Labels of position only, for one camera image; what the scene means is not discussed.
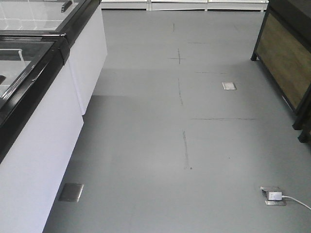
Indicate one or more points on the steel floor socket plate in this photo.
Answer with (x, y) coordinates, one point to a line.
(228, 86)

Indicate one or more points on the left steel floor plate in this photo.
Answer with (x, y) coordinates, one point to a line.
(71, 192)

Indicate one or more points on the near white chest freezer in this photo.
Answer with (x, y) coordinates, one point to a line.
(40, 121)

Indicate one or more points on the white chest freezer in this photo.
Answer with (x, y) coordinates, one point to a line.
(40, 121)
(79, 22)

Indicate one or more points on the far white chest freezer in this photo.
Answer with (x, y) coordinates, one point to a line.
(79, 22)

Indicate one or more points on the white power adapter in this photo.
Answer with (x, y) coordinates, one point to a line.
(274, 195)

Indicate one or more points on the black wooden display stand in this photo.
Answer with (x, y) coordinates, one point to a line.
(284, 48)

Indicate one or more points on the white shelf base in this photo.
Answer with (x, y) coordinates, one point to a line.
(170, 5)

